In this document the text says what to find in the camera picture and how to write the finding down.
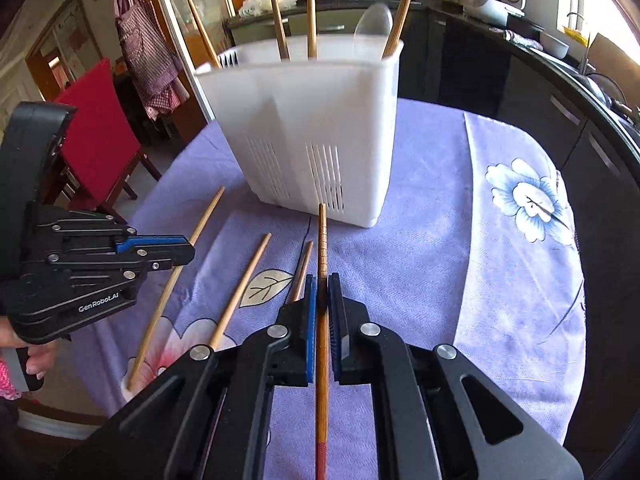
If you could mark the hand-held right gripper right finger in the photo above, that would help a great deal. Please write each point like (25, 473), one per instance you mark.
(336, 330)

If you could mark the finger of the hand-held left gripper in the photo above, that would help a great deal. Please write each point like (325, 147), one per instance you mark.
(170, 259)
(150, 244)

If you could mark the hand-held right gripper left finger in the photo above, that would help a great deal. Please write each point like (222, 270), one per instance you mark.
(311, 330)

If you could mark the white plastic utensil holder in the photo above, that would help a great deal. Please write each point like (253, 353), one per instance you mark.
(300, 135)

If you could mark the clear plastic spoon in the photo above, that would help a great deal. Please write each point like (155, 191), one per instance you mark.
(372, 22)

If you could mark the person's left hand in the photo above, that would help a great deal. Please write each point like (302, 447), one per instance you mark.
(42, 357)

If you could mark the purple floral tablecloth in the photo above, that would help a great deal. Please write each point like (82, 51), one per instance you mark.
(425, 260)

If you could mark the red chair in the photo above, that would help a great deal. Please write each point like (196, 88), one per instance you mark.
(95, 120)

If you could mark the checkered apron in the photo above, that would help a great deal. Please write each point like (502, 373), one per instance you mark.
(145, 45)

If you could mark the sliding glass door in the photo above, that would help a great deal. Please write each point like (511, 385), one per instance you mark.
(200, 10)

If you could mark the white plastic bags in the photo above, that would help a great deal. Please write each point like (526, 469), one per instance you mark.
(265, 2)

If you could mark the dark lower cabinets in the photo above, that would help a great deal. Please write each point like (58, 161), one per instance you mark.
(500, 85)

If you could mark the green lower cabinets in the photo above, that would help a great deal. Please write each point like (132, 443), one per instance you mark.
(345, 20)

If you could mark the black kitchen countertop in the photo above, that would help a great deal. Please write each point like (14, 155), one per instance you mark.
(565, 80)

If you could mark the patterned dish cloth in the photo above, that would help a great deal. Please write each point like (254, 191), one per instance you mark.
(522, 40)

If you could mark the white bowl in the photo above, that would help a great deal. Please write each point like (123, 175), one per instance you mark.
(554, 46)

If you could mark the black inner pot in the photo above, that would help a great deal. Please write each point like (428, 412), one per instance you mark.
(525, 24)

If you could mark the black pan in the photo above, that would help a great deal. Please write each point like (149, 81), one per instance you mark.
(607, 89)

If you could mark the small steel faucet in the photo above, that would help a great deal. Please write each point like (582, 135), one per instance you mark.
(582, 40)

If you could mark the wooden cutting board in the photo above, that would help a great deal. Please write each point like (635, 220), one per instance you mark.
(615, 57)

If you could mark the calligraphy wall scroll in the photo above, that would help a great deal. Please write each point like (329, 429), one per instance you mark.
(72, 40)

